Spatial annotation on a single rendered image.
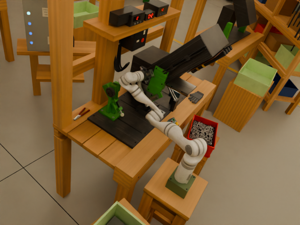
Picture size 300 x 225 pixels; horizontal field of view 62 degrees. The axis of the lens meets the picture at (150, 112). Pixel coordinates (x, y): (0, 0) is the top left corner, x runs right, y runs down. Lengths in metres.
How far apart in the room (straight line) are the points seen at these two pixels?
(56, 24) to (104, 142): 0.81
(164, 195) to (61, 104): 0.86
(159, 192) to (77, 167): 1.29
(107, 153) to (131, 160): 0.17
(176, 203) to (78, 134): 0.79
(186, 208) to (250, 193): 1.58
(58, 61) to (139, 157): 0.77
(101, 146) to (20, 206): 1.07
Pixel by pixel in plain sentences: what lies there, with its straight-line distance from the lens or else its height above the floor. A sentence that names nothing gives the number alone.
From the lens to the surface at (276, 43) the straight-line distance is 4.75.
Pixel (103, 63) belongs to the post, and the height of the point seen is 1.26.
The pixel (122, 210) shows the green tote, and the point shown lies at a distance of 1.43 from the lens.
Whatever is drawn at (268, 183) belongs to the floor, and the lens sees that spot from 3.35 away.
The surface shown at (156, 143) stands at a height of 0.90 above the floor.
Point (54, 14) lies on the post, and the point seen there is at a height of 1.66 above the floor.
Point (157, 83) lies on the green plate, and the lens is 1.92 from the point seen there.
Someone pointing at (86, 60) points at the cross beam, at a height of 1.27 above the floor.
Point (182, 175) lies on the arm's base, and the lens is 1.55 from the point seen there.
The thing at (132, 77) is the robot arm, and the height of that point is 1.32.
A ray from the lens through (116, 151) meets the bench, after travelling 1.72.
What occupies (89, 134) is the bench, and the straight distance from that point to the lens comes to 1.81.
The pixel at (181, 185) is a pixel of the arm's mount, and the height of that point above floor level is 0.93.
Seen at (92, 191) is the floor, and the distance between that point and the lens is 2.57.
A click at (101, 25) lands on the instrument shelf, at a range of 1.69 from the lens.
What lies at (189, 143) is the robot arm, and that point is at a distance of 1.38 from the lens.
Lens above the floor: 2.18
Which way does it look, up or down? 39 degrees down
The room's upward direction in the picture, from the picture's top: 15 degrees clockwise
